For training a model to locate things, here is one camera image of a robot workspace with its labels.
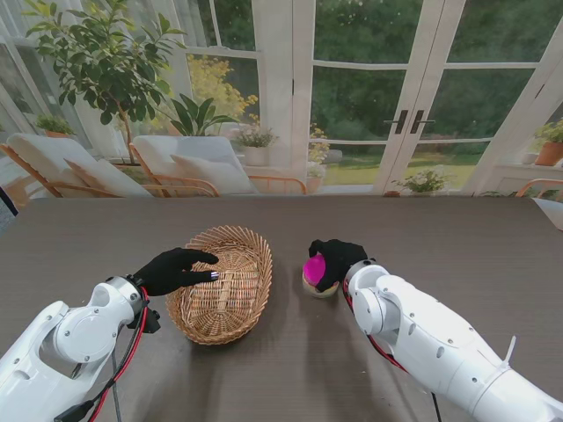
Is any oval wicker basket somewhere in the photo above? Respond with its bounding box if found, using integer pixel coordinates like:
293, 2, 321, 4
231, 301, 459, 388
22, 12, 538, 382
165, 225, 274, 346

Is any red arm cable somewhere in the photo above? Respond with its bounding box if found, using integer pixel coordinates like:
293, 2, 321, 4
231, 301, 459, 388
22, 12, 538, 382
56, 285, 150, 422
341, 280, 410, 375

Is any white cable tie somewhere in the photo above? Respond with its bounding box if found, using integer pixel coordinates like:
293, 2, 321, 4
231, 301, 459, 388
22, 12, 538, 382
501, 336, 518, 368

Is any printed garden room backdrop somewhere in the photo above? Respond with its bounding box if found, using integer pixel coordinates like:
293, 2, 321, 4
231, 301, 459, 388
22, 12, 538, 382
0, 0, 563, 199

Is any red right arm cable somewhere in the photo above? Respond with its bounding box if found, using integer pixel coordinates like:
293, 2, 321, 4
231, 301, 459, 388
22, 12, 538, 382
341, 280, 410, 375

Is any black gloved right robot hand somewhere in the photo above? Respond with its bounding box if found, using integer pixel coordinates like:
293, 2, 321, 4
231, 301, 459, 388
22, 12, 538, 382
307, 238, 376, 294

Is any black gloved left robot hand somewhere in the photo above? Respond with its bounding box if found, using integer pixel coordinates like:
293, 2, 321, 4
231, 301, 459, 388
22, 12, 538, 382
133, 247, 220, 298

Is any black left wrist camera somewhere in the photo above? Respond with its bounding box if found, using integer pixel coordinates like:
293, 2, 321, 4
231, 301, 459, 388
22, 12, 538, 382
143, 306, 162, 334

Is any red left arm cable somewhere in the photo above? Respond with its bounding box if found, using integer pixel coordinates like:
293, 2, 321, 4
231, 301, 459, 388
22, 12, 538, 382
56, 285, 150, 422

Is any black backdrop stand pole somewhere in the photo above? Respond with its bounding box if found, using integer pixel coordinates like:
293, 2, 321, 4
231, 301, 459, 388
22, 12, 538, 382
0, 184, 21, 216

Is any magenta culture dish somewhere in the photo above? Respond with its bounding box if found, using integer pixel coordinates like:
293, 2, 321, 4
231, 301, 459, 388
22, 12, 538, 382
303, 256, 328, 285

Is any white sheet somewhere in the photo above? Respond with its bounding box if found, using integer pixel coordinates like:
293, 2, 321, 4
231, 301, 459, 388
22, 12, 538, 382
530, 197, 563, 232

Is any grey left arm cable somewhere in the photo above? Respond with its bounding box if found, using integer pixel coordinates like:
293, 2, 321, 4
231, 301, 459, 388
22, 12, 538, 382
110, 351, 124, 422

